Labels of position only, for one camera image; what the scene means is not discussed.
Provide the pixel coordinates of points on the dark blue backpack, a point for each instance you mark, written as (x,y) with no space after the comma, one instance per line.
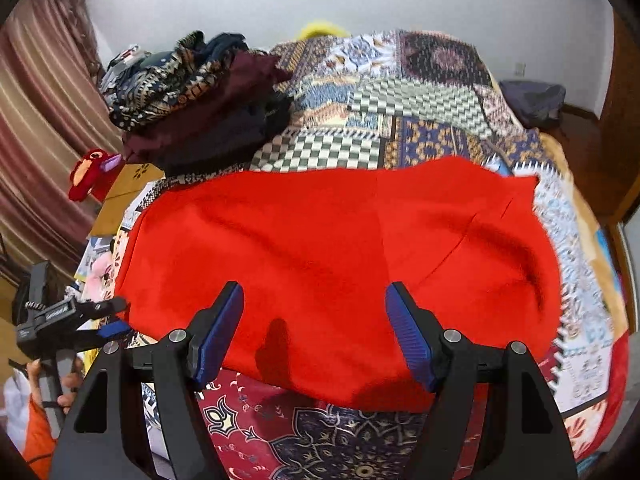
(535,102)

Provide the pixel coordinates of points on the maroon folded garment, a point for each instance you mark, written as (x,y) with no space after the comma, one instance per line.
(250,72)

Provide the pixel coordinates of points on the white wall socket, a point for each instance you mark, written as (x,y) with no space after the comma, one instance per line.
(520,68)

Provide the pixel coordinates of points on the mustard yellow flat bag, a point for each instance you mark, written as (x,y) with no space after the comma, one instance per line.
(125,195)

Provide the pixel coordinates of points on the red zip pullover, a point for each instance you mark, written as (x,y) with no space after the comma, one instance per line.
(325,240)

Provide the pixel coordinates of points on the navy patterned folded garment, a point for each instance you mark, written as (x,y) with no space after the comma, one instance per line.
(165,85)

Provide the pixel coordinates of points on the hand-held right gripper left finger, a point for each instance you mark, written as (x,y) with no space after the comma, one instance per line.
(220,335)

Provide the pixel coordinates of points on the striped brown curtain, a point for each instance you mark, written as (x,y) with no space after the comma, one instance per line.
(45,110)

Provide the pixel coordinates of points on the cartoon printed bed sheet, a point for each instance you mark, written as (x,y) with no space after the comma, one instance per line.
(102,265)

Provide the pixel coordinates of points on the red plush toy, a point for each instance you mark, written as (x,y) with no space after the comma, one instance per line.
(90,175)

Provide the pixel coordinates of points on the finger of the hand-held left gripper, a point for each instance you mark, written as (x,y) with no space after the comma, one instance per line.
(115,330)
(102,307)

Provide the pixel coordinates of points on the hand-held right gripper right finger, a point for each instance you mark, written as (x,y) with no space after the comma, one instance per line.
(407,335)

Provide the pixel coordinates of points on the patchwork patterned blanket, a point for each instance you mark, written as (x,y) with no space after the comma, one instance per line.
(425,95)

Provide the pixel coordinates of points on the dark navy folded garment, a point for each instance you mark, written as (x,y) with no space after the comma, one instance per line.
(220,140)

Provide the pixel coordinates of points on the person's left hand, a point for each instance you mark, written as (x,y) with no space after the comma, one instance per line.
(67,400)

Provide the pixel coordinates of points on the brown wooden door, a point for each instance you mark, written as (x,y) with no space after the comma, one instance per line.
(617,135)

